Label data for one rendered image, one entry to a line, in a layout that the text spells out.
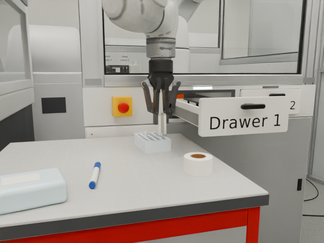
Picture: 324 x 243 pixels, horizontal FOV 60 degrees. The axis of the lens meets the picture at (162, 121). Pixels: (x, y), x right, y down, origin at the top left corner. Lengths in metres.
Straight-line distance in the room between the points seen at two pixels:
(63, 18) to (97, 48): 3.24
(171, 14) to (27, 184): 0.57
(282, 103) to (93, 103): 0.65
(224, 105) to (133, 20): 0.34
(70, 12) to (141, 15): 3.64
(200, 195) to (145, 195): 0.11
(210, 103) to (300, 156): 0.77
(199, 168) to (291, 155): 0.83
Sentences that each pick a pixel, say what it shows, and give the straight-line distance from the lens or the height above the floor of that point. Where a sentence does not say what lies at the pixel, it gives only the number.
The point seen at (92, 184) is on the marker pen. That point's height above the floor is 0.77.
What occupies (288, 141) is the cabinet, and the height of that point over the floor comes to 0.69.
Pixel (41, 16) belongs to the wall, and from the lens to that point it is 4.30.
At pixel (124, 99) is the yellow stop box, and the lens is 1.03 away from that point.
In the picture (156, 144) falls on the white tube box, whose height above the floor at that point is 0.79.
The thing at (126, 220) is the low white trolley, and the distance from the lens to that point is 0.54.
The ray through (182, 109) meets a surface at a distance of 1.00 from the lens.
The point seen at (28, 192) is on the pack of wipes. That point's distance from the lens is 0.55.
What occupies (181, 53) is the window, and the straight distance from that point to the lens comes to 1.14.
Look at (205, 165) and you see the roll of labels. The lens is 0.67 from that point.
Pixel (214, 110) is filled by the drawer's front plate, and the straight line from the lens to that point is 0.81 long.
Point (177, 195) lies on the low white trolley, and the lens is 0.58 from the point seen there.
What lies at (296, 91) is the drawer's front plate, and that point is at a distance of 1.37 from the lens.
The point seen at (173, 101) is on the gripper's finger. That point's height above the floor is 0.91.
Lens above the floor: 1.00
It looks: 10 degrees down
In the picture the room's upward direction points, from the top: straight up
